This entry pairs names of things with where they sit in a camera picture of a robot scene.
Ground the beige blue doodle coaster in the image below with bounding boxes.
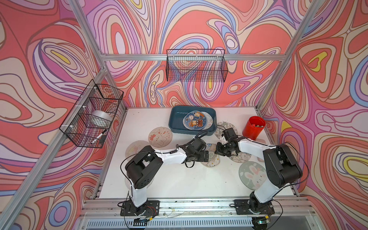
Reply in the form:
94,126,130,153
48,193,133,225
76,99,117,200
201,144,220,168

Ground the white floral green coaster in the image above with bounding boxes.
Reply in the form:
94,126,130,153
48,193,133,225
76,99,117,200
215,121,238,139

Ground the blue denim bear car coaster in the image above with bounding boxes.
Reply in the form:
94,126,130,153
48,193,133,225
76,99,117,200
183,111,208,130

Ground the white butterfly star coaster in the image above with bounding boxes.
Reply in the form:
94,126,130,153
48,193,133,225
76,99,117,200
202,112,213,130

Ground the pink checkered bear coaster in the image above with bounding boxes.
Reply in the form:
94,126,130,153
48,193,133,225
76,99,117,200
148,126,173,148

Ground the pale pink unicorn coaster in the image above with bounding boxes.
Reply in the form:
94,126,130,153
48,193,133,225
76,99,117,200
124,176,154,189

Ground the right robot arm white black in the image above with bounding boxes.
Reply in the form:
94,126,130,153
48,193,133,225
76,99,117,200
215,128,303,213

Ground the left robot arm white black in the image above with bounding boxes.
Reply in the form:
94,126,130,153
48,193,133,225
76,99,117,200
123,137,209,208

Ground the teal plastic storage box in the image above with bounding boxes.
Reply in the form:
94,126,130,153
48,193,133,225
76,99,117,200
168,105,217,136

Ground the white green animal coaster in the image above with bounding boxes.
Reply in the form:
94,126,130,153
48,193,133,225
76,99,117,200
230,152,252,163

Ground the red cup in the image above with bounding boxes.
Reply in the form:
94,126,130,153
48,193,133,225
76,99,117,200
242,116,266,140

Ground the white roll in basket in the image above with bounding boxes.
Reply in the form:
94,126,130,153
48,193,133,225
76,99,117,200
90,110,113,129

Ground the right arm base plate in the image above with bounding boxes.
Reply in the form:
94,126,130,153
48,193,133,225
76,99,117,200
233,199,275,216

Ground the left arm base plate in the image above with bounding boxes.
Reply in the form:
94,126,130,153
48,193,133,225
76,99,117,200
118,200,160,217

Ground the black wire basket back wall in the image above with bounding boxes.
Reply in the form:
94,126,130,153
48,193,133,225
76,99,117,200
166,48,229,82

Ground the black wire basket wall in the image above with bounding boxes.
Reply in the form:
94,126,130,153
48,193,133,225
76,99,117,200
59,80,124,149
166,48,229,82

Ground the black wire basket left wall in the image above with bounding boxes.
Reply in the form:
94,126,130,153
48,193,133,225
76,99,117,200
59,80,124,149

